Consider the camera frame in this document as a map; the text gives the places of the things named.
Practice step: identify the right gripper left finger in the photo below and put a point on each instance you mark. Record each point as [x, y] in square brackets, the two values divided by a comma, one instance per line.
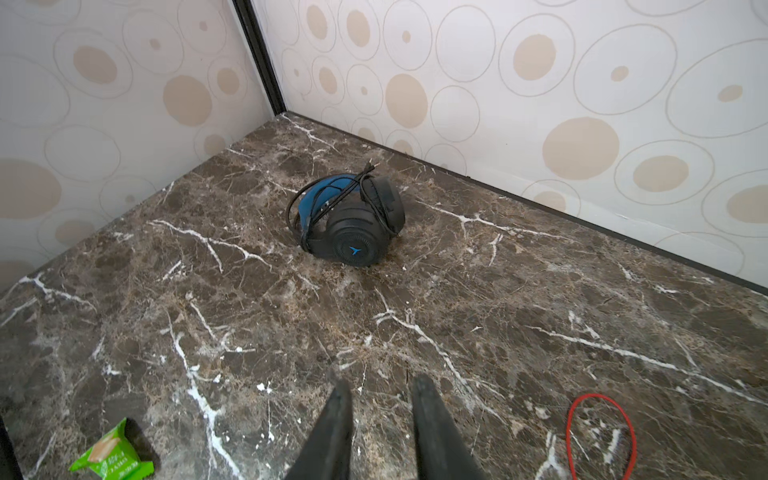
[326, 454]

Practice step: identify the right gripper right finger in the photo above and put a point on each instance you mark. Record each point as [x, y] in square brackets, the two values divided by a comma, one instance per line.
[440, 450]

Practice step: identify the black blue headphones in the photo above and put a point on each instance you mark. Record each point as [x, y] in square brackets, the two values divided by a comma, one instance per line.
[348, 218]

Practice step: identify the green snack packet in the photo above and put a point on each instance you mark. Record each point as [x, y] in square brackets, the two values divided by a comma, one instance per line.
[114, 457]

